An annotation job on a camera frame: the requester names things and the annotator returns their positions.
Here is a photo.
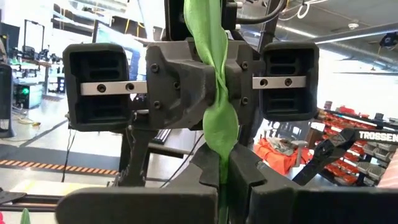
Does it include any bright red artificial tulip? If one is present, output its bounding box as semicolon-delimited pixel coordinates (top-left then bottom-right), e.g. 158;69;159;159
0;207;32;224

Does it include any orange cloth bundle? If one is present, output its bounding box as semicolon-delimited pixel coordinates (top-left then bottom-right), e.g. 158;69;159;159
253;138;302;176

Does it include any red grey parts bin rack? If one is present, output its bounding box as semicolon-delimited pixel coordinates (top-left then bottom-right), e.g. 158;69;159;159
310;104;398;187

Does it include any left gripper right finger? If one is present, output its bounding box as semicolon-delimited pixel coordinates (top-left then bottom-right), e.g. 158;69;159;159
225;142;398;224

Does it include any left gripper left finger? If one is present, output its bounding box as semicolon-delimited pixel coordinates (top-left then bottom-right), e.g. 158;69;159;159
55;142;220;224

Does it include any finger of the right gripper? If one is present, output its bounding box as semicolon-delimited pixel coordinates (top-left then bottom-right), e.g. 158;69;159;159
62;39;216;132
225;40;320;125

